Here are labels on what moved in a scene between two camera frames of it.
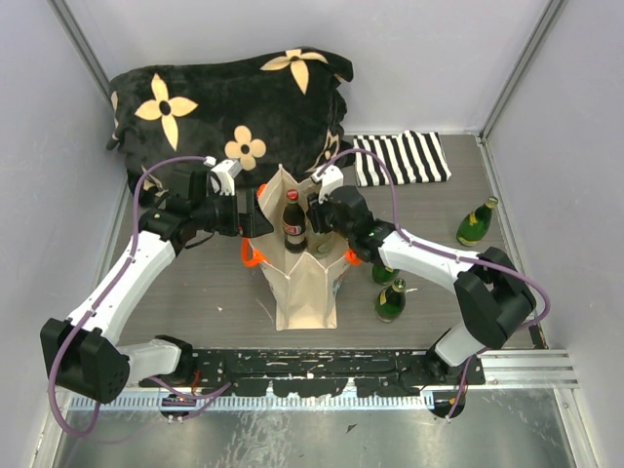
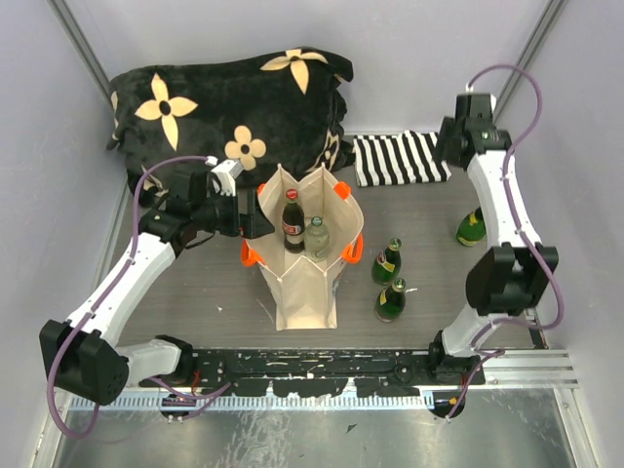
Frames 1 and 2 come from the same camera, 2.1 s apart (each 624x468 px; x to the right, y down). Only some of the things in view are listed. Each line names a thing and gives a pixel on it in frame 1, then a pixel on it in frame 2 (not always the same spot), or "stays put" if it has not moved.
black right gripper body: x=323 y=214 -> x=446 y=132
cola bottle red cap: x=294 y=224 stays put
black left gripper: x=253 y=223 stays put
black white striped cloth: x=410 y=157 stays put
